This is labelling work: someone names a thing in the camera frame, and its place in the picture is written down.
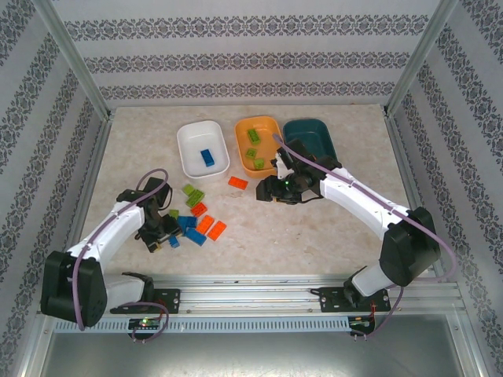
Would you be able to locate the small blue lego brick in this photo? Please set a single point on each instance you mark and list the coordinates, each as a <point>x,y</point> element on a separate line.
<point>174,242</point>

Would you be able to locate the orange lego brick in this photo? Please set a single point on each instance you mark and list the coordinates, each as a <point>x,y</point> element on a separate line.
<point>217,230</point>
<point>204,224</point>
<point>199,209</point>
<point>238,182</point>

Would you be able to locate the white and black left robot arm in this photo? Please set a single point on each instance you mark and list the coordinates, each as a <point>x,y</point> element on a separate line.
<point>110,231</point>

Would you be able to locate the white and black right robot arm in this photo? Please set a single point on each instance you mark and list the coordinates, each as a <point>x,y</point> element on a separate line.
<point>361,196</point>

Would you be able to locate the teal plastic container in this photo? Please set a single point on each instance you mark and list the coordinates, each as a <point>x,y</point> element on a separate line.
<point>310,135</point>

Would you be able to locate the orange plastic container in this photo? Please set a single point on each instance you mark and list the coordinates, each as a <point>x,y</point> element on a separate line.
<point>271,137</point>

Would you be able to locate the small circuit board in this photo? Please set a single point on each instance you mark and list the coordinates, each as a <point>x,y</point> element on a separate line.
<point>145,323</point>
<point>359,322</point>

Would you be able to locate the white plastic container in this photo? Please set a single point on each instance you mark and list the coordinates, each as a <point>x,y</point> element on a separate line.
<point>196,137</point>

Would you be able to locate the aluminium side rail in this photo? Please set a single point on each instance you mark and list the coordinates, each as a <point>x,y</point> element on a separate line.
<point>96,157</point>
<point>404,157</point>

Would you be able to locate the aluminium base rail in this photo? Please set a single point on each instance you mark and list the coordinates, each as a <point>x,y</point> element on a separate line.
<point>243,298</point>

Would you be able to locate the aluminium frame post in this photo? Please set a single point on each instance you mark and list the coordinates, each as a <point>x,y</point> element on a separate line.
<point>418,59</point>
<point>74,59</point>

